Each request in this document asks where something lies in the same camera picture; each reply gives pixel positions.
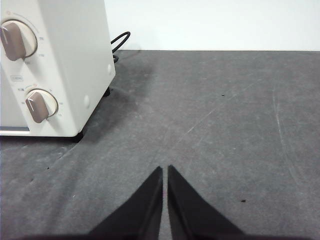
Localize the beige oven temperature knob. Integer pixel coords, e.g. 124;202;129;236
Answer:
0;19;38;62

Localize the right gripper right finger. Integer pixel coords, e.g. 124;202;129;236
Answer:
166;164;247;236

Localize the white Toshiba toaster oven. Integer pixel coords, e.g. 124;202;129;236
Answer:
0;0;117;143

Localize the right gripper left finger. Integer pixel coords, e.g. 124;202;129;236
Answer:
87;166;164;236

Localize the beige oven timer knob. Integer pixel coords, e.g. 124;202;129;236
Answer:
24;88;59;124

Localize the black oven power cord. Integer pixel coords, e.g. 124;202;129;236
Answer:
109;31;131;63

